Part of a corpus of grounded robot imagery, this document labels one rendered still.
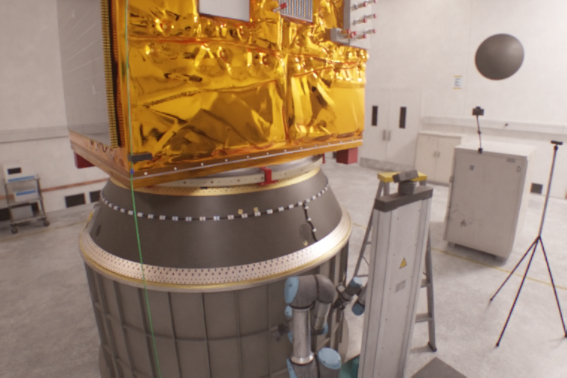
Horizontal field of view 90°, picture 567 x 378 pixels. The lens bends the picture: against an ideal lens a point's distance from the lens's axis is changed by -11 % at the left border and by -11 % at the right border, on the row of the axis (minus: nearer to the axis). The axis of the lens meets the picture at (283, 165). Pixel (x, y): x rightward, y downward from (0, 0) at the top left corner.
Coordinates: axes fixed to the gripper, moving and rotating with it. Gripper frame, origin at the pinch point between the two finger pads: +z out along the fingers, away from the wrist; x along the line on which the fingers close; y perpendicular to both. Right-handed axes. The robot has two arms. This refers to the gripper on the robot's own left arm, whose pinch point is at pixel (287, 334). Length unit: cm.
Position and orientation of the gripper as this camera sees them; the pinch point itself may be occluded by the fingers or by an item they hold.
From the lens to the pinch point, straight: 217.1
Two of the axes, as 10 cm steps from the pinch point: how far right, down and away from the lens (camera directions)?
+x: -8.9, 2.2, -4.0
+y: -4.5, -5.6, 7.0
